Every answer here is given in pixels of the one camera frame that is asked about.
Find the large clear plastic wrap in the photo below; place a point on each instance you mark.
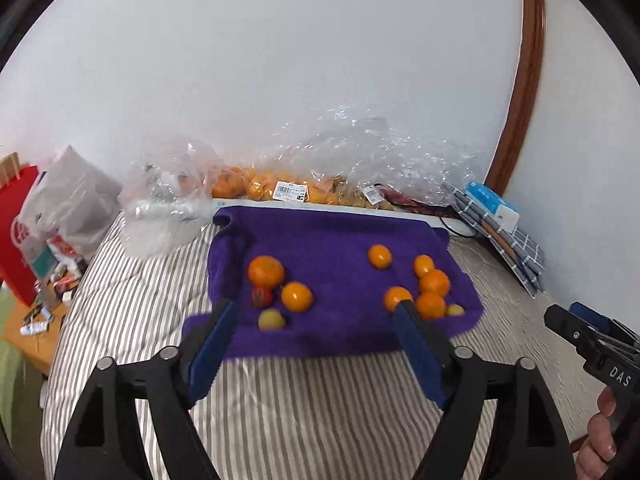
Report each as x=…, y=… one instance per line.
x=400, y=155

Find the small red fruit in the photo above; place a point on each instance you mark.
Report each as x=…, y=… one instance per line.
x=261, y=297

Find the dark red packet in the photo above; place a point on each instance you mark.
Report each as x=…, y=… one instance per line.
x=405, y=197

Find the small yellow fruit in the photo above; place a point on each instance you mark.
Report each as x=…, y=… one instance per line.
x=271, y=319
x=455, y=310

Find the checked grey cloth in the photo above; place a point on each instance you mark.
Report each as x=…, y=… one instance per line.
x=525, y=255

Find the crumpled clear plastic bag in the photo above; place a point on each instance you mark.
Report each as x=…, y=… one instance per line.
x=160, y=220

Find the red paper bag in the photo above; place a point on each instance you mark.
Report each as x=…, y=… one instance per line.
x=10, y=200

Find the red and white packet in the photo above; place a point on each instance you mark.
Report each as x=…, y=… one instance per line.
x=62, y=250

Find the large mandarin orange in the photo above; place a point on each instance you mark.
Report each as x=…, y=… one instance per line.
x=266, y=271

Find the clear bag of mandarins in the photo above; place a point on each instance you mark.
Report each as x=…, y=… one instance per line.
x=240, y=185

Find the green cloth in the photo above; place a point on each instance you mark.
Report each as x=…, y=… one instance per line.
x=12, y=385

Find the striped bedding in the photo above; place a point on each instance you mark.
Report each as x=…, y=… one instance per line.
x=125, y=310

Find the blue and white box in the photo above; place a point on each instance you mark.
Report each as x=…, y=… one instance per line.
x=487, y=200

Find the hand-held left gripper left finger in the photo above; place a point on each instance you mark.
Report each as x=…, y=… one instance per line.
x=215, y=355

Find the small white tube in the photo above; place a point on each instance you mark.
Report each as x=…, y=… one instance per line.
x=32, y=329

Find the wooden side table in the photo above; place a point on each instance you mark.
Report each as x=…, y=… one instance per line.
x=40, y=345

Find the grey plastic bag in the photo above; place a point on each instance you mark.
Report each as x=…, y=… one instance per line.
x=75, y=200

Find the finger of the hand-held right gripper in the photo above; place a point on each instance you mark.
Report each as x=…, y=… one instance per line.
x=590, y=316
x=567, y=325

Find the clear bag of brown fruits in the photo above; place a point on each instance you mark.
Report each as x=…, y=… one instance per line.
x=350, y=195

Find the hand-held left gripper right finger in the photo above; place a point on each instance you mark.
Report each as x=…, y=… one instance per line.
x=417, y=355

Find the person's right hand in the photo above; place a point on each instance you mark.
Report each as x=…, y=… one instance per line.
x=597, y=440

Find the brown wooden door frame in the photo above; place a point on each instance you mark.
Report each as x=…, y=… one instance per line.
x=530, y=60

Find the purple towel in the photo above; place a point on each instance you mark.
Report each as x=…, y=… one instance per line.
x=325, y=245

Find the teal and white box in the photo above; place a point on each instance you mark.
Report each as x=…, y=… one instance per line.
x=42, y=260

